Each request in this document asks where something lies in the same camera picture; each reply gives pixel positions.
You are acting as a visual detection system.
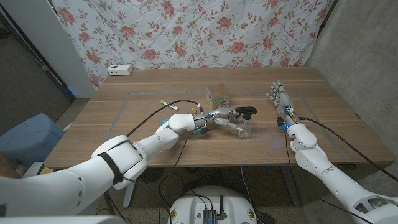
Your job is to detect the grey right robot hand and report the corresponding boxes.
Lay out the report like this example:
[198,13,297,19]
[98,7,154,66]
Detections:
[266,80,301,125]

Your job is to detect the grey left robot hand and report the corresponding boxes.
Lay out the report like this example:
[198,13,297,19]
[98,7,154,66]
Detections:
[193,107,245,134]

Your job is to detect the black trigger pump top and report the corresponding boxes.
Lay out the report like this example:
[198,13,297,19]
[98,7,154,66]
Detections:
[234,106,258,121]

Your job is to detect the clear plastic spray bottle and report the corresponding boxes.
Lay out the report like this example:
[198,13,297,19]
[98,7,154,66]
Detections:
[231,116,254,140]

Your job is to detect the colourful coin box package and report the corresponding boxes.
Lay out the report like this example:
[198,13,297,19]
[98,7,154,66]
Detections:
[206,83,231,111]

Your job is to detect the green and white marker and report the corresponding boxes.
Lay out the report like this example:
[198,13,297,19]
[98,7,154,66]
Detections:
[160,100,180,111]

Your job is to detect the grey table leg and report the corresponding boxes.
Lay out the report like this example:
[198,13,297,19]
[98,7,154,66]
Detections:
[279,165,302,207]

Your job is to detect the floral backdrop cloth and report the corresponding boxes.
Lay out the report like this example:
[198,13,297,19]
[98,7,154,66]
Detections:
[51,0,333,90]

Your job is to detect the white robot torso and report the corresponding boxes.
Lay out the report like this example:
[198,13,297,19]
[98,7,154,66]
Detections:
[167,185,258,224]

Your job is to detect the black backdrop pole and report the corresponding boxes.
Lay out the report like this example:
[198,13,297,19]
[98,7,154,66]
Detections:
[317,0,340,30]

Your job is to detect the white power strip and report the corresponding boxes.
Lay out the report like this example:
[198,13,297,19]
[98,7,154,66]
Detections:
[108,64,134,77]

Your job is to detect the black power adapter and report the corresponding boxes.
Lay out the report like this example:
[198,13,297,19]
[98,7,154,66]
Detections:
[254,210,276,224]

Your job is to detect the white table leg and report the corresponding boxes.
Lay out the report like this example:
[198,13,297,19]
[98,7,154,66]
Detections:
[123,182,137,208]

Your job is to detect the white yellow floor device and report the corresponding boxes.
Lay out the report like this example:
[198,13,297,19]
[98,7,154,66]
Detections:
[21,161,55,180]

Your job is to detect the thin black left wrist cable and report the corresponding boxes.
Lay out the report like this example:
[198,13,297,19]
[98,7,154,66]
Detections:
[158,132,195,224]

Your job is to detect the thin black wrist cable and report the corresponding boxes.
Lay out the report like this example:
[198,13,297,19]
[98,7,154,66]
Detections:
[158,132,195,224]
[283,130,374,224]

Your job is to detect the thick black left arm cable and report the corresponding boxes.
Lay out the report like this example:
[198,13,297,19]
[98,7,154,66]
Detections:
[126,99,201,138]

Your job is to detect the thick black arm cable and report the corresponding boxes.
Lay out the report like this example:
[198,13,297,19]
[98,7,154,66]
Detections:
[298,116,398,183]
[126,99,201,138]

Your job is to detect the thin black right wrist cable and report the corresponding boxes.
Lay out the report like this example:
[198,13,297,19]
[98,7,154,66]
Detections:
[283,130,374,224]

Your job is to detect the grey floor cable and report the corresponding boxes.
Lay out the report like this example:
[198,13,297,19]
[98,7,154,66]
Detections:
[240,166,261,218]

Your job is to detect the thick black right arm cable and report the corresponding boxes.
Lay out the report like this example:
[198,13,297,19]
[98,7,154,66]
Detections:
[298,116,398,183]

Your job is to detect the white wall panel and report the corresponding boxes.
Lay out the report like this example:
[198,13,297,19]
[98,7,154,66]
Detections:
[0,0,96,99]

